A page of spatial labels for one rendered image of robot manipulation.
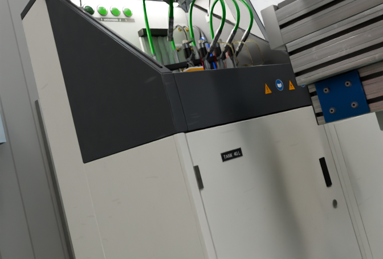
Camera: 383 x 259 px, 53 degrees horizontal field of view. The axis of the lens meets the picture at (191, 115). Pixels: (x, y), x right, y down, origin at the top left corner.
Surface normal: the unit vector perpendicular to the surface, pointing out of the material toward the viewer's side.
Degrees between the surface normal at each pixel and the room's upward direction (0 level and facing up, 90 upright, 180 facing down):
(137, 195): 90
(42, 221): 90
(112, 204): 90
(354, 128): 90
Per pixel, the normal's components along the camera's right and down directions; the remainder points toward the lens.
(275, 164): 0.62, -0.22
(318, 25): -0.66, 0.11
